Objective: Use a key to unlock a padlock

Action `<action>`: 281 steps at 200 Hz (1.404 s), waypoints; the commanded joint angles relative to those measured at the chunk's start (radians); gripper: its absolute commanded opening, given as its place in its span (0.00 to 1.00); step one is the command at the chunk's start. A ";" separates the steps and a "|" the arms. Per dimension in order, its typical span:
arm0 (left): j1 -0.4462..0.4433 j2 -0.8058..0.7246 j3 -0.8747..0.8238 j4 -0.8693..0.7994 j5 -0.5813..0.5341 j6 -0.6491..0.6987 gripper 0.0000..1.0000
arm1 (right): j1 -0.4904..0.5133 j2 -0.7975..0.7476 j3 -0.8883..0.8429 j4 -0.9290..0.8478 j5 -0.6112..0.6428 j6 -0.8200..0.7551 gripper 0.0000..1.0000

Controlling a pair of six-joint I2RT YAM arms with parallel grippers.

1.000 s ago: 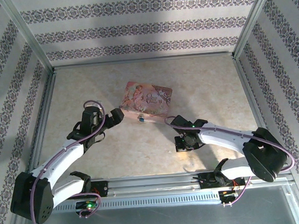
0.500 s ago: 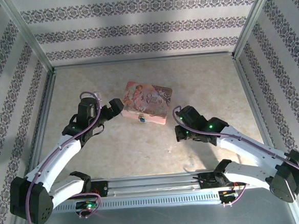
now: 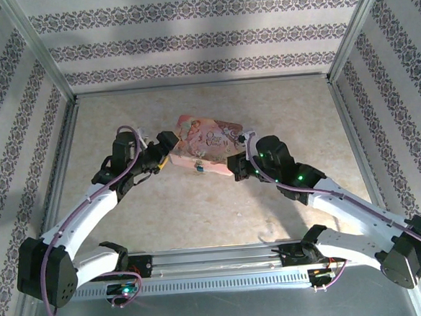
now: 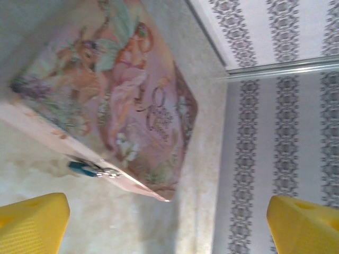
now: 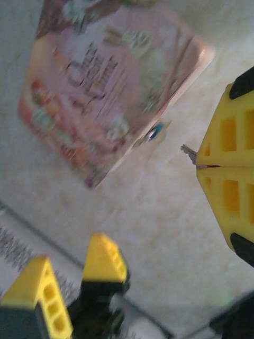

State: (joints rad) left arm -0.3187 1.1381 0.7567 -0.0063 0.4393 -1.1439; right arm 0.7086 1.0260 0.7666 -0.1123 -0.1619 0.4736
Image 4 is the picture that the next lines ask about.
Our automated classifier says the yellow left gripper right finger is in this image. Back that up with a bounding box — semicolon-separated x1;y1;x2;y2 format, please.
266;195;339;254

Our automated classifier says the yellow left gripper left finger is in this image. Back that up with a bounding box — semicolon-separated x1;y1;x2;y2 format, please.
0;192;70;254

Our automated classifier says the aluminium right corner post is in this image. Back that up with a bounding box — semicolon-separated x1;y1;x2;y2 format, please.
227;55;339;81

